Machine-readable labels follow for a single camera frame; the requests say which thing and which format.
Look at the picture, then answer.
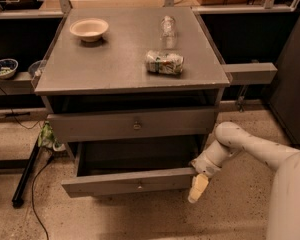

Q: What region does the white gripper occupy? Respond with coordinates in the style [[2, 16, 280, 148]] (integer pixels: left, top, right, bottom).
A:
[[188, 140, 239, 203]]

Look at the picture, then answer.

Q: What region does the grey drawer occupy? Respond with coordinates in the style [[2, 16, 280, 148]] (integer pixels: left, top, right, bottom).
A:
[[48, 107, 216, 143], [62, 135, 206, 198]]

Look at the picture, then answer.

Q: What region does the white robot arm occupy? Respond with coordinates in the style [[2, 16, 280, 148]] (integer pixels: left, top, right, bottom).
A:
[[188, 122, 300, 240]]

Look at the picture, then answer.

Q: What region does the grey top drawer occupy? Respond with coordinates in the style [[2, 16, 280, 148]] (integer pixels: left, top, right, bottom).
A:
[[48, 107, 216, 143]]

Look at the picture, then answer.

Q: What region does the grey drawer cabinet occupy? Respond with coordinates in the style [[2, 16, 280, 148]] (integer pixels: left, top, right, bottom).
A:
[[33, 6, 231, 196]]

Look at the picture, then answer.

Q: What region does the grey side shelf block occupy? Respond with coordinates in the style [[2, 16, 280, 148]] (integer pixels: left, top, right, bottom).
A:
[[223, 63, 277, 85]]

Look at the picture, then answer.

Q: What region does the crushed green white can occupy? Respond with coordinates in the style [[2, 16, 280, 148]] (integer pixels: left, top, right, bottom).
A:
[[145, 50, 184, 75]]

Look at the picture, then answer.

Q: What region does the clear plastic bottle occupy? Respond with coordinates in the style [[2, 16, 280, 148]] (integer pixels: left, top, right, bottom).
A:
[[161, 15, 176, 49]]

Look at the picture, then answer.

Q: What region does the green white bag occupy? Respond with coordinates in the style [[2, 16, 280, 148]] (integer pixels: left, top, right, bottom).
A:
[[38, 121, 66, 152]]

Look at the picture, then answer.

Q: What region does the beige bowl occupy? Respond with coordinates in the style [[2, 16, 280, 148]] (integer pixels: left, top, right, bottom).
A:
[[70, 18, 109, 42]]

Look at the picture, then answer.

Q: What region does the black pole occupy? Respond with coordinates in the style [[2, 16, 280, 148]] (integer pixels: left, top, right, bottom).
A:
[[12, 143, 40, 208]]

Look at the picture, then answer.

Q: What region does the clear glass bowl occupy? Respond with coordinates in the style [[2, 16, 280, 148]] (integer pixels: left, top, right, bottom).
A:
[[28, 60, 46, 78]]

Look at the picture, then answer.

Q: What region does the grey left counter shelf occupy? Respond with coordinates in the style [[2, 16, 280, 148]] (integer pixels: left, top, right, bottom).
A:
[[0, 72, 34, 96]]

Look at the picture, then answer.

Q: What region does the blue patterned bowl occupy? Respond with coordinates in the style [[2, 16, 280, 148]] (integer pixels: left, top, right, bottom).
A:
[[0, 58, 19, 79]]

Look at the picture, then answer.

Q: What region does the black floor cable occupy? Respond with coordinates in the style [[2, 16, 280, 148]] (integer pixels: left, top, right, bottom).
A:
[[30, 155, 54, 240]]

